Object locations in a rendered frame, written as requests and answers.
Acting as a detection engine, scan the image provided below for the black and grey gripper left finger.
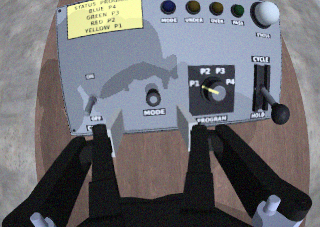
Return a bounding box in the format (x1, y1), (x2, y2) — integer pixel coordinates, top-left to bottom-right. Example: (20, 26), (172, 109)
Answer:
(2, 109), (126, 227)

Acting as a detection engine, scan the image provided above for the grey control panel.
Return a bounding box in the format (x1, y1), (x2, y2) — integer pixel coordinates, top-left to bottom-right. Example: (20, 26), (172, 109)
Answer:
(56, 0), (290, 136)

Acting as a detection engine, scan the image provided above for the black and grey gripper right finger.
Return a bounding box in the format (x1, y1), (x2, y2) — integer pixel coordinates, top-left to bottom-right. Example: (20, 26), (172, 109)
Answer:
(176, 104), (312, 227)

